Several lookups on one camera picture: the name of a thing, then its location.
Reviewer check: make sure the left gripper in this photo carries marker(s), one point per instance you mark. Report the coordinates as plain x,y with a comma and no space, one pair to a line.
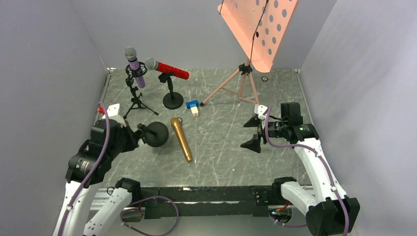
129,137

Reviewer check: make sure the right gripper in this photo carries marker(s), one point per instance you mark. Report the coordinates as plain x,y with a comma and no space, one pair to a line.
260,131

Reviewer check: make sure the black tripod shock-mount stand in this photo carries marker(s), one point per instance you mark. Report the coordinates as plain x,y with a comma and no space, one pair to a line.
136,99

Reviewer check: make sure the black round-base mic stand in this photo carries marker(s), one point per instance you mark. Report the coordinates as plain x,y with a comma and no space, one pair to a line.
172,100

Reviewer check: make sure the red glitter microphone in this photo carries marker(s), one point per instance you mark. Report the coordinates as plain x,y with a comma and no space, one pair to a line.
152,64

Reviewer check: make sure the purple glitter microphone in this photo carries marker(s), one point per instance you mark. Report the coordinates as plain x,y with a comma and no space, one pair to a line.
135,66

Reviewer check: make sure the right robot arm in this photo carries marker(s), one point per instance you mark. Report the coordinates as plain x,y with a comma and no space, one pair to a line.
328,210

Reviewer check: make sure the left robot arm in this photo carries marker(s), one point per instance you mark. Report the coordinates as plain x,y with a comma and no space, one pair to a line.
87,169

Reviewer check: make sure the pink music stand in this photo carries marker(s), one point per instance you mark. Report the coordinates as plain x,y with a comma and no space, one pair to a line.
259,27

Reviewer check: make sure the gold microphone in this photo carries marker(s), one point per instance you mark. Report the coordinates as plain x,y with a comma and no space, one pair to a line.
176,124

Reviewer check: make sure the blue white toy block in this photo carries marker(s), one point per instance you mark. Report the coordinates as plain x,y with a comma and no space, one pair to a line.
193,107

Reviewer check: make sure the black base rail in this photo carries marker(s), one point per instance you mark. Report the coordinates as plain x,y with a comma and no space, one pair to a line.
255,200

